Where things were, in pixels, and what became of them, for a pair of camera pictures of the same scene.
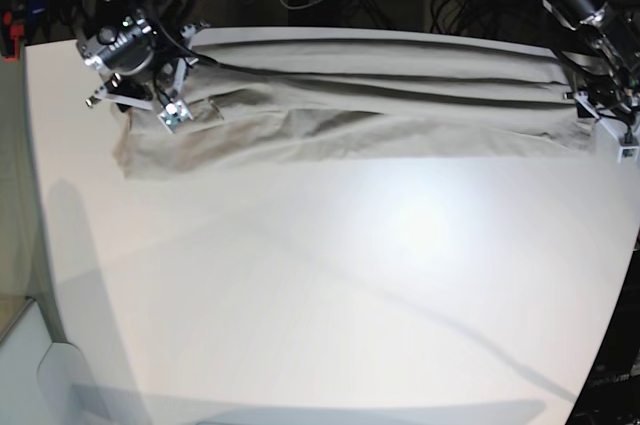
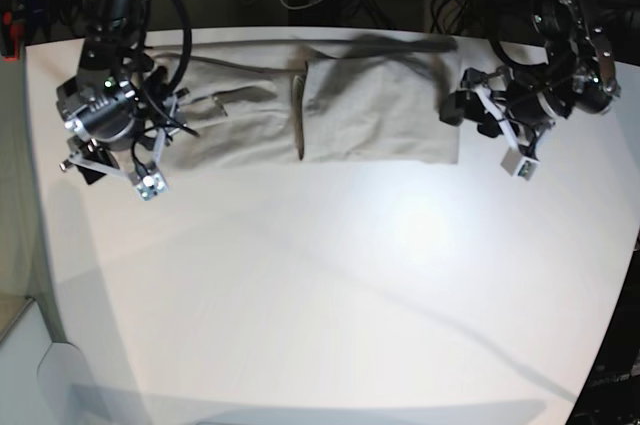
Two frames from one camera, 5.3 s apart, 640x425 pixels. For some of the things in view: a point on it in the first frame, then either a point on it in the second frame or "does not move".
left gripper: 140,64 -> 130,158
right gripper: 606,95 -> 502,104
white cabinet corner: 42,381 does not move
